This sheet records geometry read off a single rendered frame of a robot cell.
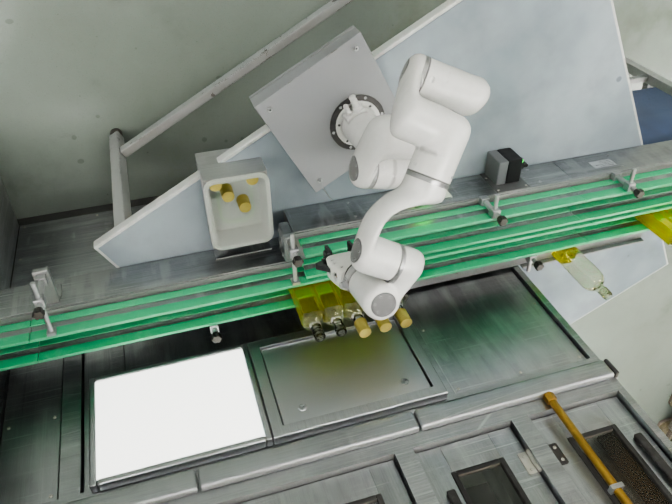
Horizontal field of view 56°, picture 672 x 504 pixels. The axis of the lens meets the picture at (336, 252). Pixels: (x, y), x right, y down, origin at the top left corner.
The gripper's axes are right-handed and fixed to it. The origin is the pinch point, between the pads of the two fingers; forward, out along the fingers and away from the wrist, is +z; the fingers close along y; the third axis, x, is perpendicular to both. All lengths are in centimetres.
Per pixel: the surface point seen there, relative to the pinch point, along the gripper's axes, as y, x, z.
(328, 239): 5.2, -9.1, 30.4
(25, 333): -76, -19, 31
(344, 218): 11.7, -5.6, 35.1
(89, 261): -65, -23, 87
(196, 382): -37, -38, 21
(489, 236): 54, -17, 28
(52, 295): -69, -12, 37
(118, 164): -49, 7, 90
